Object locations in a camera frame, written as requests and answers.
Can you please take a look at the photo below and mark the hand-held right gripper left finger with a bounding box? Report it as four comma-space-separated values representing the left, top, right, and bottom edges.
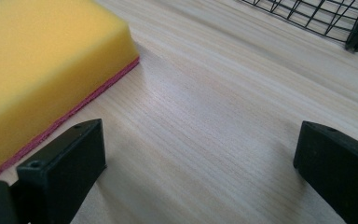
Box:
10, 118, 107, 224

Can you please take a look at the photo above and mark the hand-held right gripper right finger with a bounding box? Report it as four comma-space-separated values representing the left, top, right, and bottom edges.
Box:
293, 120, 358, 224

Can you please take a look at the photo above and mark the yellow sponge with pink base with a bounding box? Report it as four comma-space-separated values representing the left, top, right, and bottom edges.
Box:
0, 0, 141, 184

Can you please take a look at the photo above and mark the black wire basket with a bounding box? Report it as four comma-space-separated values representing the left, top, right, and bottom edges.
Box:
239, 0, 358, 53

